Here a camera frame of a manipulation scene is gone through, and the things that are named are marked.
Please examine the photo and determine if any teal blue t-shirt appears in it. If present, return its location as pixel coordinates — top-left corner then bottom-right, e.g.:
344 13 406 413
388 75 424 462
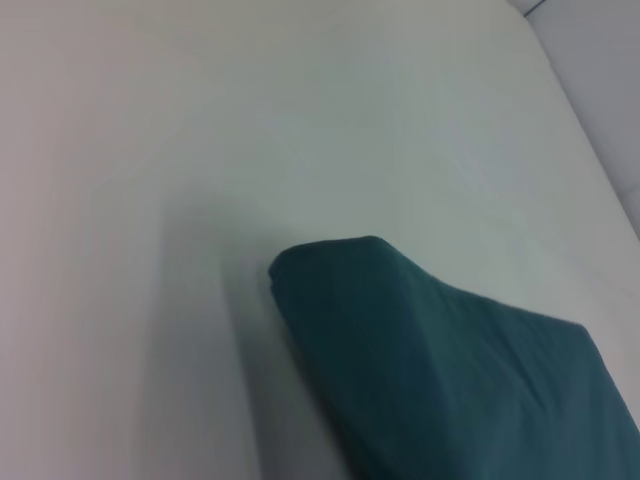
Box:
267 234 640 480

